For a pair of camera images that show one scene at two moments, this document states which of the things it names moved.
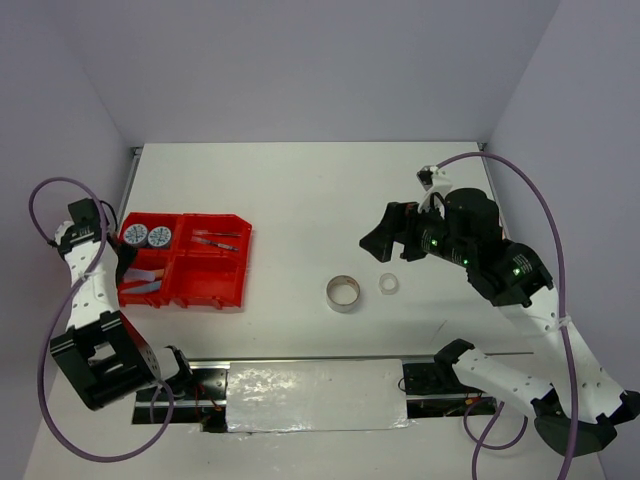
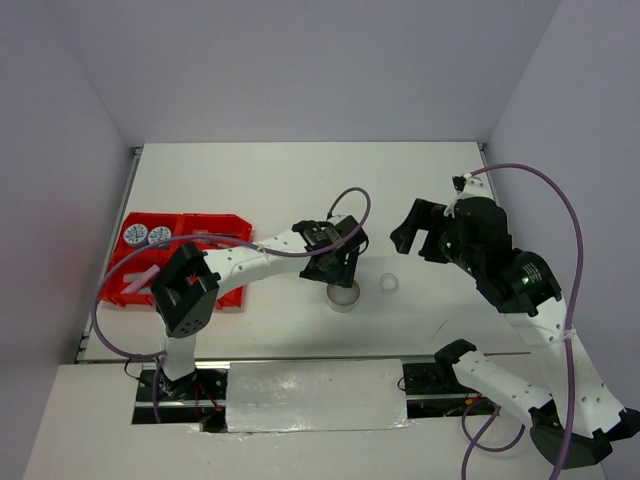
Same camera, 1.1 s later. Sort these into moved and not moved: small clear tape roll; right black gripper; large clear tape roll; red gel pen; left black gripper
Moved: right black gripper; left black gripper
Not moved: large clear tape roll; red gel pen; small clear tape roll
